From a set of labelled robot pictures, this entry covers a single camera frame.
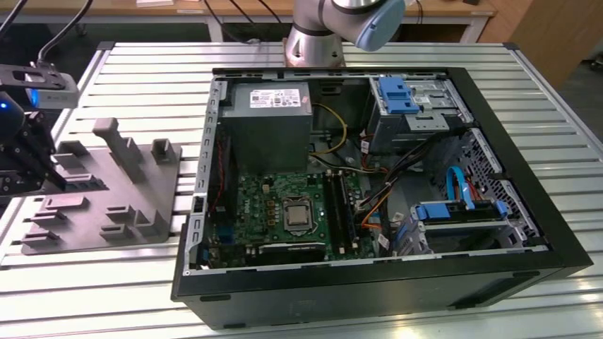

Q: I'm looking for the metal drive cage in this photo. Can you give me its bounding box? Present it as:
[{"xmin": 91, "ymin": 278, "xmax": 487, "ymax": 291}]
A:
[{"xmin": 367, "ymin": 76, "xmax": 475, "ymax": 153}]

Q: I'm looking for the silver CPU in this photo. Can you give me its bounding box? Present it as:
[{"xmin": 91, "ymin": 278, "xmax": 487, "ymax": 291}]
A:
[{"xmin": 284, "ymin": 206, "xmax": 312, "ymax": 227}]

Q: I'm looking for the metal disk bay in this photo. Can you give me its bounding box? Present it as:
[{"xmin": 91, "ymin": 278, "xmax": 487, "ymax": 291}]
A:
[{"xmin": 393, "ymin": 206, "xmax": 536, "ymax": 256}]

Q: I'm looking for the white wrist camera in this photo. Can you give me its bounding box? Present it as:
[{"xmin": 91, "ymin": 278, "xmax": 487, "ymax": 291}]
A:
[{"xmin": 28, "ymin": 72, "xmax": 80, "ymax": 109}]

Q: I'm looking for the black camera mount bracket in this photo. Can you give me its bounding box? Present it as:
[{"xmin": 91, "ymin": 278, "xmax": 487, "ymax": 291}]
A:
[{"xmin": 0, "ymin": 63, "xmax": 67, "ymax": 91}]

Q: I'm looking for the gray parts rack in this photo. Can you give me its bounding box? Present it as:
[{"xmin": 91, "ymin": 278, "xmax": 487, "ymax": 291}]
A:
[{"xmin": 21, "ymin": 118, "xmax": 185, "ymax": 254}]

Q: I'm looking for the thick black camera cable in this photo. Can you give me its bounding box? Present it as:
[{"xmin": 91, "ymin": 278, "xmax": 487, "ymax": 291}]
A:
[{"xmin": 36, "ymin": 0, "xmax": 95, "ymax": 70}]

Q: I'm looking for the CPU socket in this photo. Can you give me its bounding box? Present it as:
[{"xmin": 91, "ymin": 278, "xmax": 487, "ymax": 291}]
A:
[{"xmin": 277, "ymin": 196, "xmax": 319, "ymax": 237}]

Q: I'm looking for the black graphics card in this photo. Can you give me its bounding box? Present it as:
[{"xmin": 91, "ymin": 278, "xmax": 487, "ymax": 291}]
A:
[{"xmin": 256, "ymin": 241, "xmax": 327, "ymax": 264}]

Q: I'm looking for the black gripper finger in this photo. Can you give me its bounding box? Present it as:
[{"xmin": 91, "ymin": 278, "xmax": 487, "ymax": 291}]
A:
[
  {"xmin": 0, "ymin": 169, "xmax": 48, "ymax": 197},
  {"xmin": 13, "ymin": 111, "xmax": 68, "ymax": 194}
]

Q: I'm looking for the green motherboard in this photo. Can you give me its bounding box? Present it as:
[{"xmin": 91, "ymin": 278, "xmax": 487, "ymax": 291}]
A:
[{"xmin": 207, "ymin": 171, "xmax": 377, "ymax": 268}]

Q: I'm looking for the black cable with gray plug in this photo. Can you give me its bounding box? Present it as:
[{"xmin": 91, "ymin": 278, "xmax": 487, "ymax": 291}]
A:
[{"xmin": 201, "ymin": 0, "xmax": 261, "ymax": 46}]

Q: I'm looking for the black office chair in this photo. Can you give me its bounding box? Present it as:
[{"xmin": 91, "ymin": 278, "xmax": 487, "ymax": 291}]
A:
[{"xmin": 0, "ymin": 23, "xmax": 63, "ymax": 66}]

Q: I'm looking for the black wire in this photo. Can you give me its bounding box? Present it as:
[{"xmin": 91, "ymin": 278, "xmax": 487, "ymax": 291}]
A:
[{"xmin": 379, "ymin": 186, "xmax": 399, "ymax": 257}]

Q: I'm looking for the yellow wire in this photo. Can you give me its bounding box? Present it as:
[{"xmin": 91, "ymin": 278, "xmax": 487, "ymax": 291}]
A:
[{"xmin": 309, "ymin": 102, "xmax": 349, "ymax": 155}]

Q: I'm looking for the black cable bundle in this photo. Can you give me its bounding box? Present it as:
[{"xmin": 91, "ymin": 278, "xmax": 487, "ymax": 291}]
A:
[{"xmin": 380, "ymin": 123, "xmax": 475, "ymax": 188}]

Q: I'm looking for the blue flat wire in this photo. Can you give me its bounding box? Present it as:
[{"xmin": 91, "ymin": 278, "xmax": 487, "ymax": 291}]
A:
[{"xmin": 444, "ymin": 165, "xmax": 477, "ymax": 211}]

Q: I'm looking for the black PC case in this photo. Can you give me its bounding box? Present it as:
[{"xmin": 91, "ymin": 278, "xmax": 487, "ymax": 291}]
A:
[{"xmin": 169, "ymin": 66, "xmax": 594, "ymax": 331}]

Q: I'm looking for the wooden cabinet panel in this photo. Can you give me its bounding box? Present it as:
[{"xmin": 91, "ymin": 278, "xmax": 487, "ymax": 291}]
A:
[{"xmin": 479, "ymin": 0, "xmax": 603, "ymax": 91}]

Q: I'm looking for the blue drive bay latch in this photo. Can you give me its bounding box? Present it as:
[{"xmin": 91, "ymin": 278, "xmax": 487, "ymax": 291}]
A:
[{"xmin": 377, "ymin": 76, "xmax": 420, "ymax": 114}]

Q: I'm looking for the black RAM slot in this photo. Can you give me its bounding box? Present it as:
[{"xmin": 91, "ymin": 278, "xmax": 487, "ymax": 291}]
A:
[
  {"xmin": 323, "ymin": 170, "xmax": 343, "ymax": 252},
  {"xmin": 328, "ymin": 170, "xmax": 348, "ymax": 252}
]

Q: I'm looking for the orange wire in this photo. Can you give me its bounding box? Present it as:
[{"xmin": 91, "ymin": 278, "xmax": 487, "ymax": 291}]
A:
[{"xmin": 360, "ymin": 197, "xmax": 392, "ymax": 229}]

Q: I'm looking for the gray power supply unit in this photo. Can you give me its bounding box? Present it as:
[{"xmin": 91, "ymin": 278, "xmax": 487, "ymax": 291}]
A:
[{"xmin": 220, "ymin": 83, "xmax": 315, "ymax": 176}]

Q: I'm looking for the wooden desk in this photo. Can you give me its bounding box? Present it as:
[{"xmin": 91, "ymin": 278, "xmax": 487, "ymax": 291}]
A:
[{"xmin": 0, "ymin": 0, "xmax": 499, "ymax": 44}]

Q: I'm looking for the hard disk in blue carrier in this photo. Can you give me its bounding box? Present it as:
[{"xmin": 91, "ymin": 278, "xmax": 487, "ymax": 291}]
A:
[{"xmin": 413, "ymin": 199, "xmax": 508, "ymax": 223}]

